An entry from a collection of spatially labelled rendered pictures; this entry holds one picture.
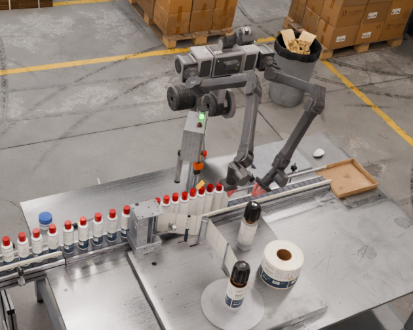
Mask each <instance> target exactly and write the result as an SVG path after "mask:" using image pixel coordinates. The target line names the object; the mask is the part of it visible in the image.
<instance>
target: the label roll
mask: <svg viewBox="0 0 413 330"><path fill-rule="evenodd" d="M303 262H304V254H303V252H302V250H301V249H300V248H299V247H298V246H297V245H296V244H294V243H292V242H289V241H287V240H274V241H272V242H270V243H268V245H267V246H266V247H265V249H264V254H263V257H262V261H261V263H260V267H259V274H260V277H261V279H262V280H263V281H264V282H265V283H266V284H267V285H269V286H271V287H273V288H276V289H288V288H290V287H292V286H293V285H294V284H295V283H296V281H297V279H298V276H299V273H300V271H301V268H302V265H303Z"/></svg>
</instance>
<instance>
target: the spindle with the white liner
mask: <svg viewBox="0 0 413 330"><path fill-rule="evenodd" d="M260 213H261V205H260V204H259V203H258V202H257V201H250V202H248V203H247V205H246V206H245V211H244V214H243V216H244V217H243V218H242V222H241V227H240V229H239V235H238V237H237V241H236V245H237V247H238V248H239V249H241V250H245V251H246V250H250V249H251V248H252V246H253V242H254V236H255V234H256V229H257V226H258V220H259V218H260Z"/></svg>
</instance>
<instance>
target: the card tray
mask: <svg viewBox="0 0 413 330"><path fill-rule="evenodd" d="M324 166H326V169H323V170H319V171H316V172H315V173H316V174H317V175H321V176H323V177H324V178H325V179H326V180H329V179H331V180H332V181H331V183H330V185H331V188H330V189H331V190H332V192H333V193H334V194H335V195H336V196H337V197H338V198H339V199H340V198H344V197H347V196H351V195H354V194H358V193H361V192H365V191H369V190H371V189H375V188H377V186H378V184H379V183H378V182H377V181H376V180H375V179H374V178H373V177H372V176H371V175H370V174H369V173H368V172H367V171H366V170H365V169H364V168H363V167H362V166H361V165H360V164H359V163H358V162H357V161H356V160H355V159H354V158H350V159H347V160H343V161H339V162H335V163H332V164H327V165H324ZM320 167H323V166H320ZM320 167H317V168H320Z"/></svg>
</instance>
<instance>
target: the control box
mask: <svg viewBox="0 0 413 330"><path fill-rule="evenodd" d="M203 115H204V120H200V119H199V116H200V114H199V113H198V112H194V111H189V112H188V115H187V119H186V123H185V126H184V130H183V136H182V146H181V151H180V160H187V161H191V162H198V161H199V160H200V157H201V151H202V148H203V143H204V141H203V138H204V134H205V126H206V123H207V118H208V115H206V114H203ZM198 122H201V123H202V128H198V127H197V123H198Z"/></svg>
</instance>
